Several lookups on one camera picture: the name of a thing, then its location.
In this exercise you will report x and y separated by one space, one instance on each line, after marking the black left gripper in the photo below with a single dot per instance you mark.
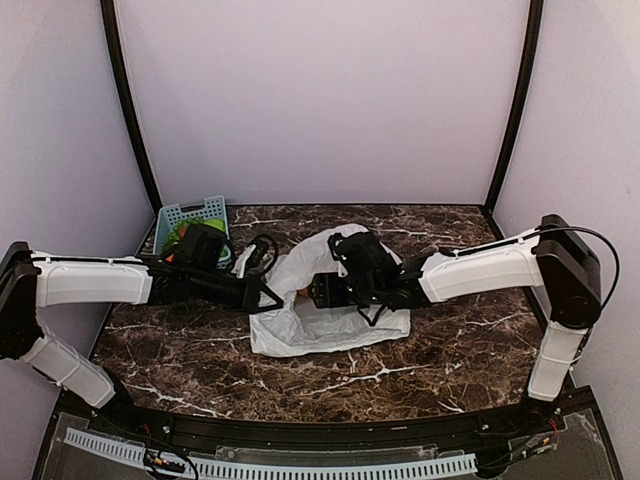
248 301

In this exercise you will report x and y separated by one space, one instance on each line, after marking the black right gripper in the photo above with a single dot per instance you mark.
326 294

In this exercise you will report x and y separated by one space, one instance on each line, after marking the white plastic bag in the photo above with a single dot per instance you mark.
299 328

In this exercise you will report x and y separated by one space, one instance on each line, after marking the green grape bunch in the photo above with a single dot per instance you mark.
179 230

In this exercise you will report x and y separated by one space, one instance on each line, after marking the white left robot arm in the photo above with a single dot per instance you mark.
32 280

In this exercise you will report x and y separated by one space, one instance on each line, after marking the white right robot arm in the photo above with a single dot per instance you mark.
551 256

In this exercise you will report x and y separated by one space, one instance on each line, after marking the green round fruit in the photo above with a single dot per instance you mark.
217 223

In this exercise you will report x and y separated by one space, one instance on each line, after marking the light blue plastic basket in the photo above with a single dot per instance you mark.
206 208

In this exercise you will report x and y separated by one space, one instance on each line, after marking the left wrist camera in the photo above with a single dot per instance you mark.
258 258

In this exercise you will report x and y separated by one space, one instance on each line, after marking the black front rail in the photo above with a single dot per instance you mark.
482 430

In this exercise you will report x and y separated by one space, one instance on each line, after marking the black left corner post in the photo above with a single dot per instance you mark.
126 101

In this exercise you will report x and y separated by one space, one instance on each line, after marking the black corner post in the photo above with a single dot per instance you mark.
126 101
516 111

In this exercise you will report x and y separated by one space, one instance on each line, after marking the black right corner post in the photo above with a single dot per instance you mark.
516 111

